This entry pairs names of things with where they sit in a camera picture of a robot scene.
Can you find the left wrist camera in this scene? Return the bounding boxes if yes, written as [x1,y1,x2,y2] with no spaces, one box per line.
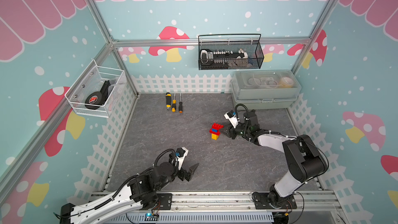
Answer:
[175,147,189,171]

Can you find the clear wall bin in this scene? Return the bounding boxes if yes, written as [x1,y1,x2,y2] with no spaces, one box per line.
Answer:
[65,60,126,118]

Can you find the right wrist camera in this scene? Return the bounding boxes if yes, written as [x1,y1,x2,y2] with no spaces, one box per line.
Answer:
[224,110,239,128]

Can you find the black tape roll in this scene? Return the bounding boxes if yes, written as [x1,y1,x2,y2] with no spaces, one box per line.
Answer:
[85,80,110,110]

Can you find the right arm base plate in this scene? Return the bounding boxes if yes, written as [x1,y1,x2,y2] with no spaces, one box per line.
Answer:
[252,191,297,211]

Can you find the black wire mesh basket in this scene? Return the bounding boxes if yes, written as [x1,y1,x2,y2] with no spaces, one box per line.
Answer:
[198,34,264,70]

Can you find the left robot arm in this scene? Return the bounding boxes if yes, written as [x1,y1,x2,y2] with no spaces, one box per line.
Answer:
[53,147,199,224]

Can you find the orange black screwdriver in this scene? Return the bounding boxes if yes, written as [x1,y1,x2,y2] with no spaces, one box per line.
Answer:
[178,94,183,113]

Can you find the thick yellow black screwdriver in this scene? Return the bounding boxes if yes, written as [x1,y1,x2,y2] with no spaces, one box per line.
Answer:
[165,92,172,110]

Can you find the white items in basket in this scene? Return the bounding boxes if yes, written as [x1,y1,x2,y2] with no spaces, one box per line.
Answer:
[199,49,249,68]

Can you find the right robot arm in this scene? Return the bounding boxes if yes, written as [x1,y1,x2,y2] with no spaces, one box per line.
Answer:
[220,104,330,210]

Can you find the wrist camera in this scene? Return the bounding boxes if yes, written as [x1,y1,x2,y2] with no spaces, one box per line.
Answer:
[224,110,239,128]
[175,147,189,171]

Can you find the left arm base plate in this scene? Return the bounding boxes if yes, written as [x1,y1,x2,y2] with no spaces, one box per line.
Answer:
[140,192,173,210]

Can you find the green plastic storage box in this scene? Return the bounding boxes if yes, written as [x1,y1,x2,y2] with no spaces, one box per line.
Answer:
[231,70,302,110]

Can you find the yellow lego brick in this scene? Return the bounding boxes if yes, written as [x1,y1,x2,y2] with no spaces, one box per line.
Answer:
[211,134,219,140]

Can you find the small yellow screwdriver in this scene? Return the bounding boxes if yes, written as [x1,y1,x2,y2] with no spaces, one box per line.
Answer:
[172,94,176,113]

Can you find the red lego brick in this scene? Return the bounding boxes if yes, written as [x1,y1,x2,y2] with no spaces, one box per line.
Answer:
[209,128,220,136]
[211,123,224,130]

